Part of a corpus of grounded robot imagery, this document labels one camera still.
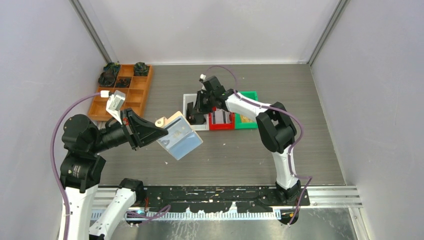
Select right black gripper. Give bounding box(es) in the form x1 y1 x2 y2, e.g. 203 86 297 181
192 90 215 116

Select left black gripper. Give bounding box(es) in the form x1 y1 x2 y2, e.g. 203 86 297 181
90 105 169 152

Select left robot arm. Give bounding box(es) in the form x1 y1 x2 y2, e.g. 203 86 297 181
59 108 168 240

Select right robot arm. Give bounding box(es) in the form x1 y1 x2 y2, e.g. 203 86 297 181
185 74 301 206

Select white cards in red bin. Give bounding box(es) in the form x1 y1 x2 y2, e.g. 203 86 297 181
211 109 232 125

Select gold card in green bin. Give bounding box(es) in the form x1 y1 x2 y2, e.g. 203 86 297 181
240 115 255 124

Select black item in white bin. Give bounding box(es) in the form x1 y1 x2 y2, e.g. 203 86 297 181
186 113 207 125

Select white plastic bin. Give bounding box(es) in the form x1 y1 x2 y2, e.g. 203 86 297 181
182 93 210 132

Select red plastic bin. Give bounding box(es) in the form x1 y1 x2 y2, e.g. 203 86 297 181
208 107 235 131

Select wooden compartment tray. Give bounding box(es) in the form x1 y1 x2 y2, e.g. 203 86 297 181
97 62 154 117

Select dark bundle middle centre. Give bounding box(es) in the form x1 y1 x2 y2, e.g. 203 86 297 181
114 77 132 88

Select dark bundle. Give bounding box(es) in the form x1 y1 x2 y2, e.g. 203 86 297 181
114 77 132 88
103 62 121 76
133 62 150 77
97 72 116 88

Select dark bundle top right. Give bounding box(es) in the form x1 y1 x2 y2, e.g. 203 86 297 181
133 62 150 77

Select dark bundle middle left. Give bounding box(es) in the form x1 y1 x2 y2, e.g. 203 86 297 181
97 72 116 88

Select green plastic bin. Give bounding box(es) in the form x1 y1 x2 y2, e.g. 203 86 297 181
235 91 258 130

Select dark bundle top left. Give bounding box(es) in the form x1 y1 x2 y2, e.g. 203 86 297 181
103 62 121 76

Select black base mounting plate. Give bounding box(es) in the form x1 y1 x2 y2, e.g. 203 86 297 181
132 185 302 213

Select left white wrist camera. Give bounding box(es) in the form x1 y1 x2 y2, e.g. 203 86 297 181
100 90 126 124

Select aluminium rail frame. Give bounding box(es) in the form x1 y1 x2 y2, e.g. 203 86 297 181
89 186 363 221

